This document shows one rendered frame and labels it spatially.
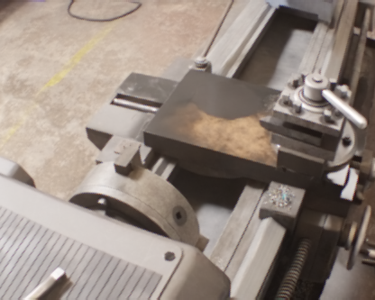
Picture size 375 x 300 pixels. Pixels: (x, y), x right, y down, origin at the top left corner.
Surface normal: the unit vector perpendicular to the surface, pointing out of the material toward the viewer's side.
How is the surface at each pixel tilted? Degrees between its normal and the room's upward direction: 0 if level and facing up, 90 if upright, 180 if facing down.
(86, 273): 0
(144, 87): 0
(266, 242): 36
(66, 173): 0
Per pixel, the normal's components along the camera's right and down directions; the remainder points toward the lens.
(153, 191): 0.41, -0.54
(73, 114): -0.01, -0.73
